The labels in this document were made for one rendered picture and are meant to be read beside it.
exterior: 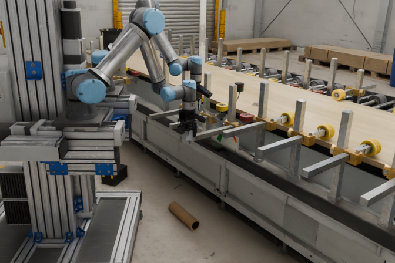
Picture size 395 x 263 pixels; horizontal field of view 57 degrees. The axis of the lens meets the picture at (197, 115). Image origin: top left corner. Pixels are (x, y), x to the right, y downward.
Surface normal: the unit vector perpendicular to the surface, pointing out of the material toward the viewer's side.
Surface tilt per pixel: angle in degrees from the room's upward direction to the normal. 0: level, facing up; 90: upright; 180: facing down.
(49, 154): 90
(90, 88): 95
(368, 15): 90
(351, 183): 90
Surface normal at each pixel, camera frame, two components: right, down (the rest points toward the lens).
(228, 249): 0.02, -0.95
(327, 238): -0.80, 0.18
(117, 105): 0.04, 0.32
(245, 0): 0.53, 0.29
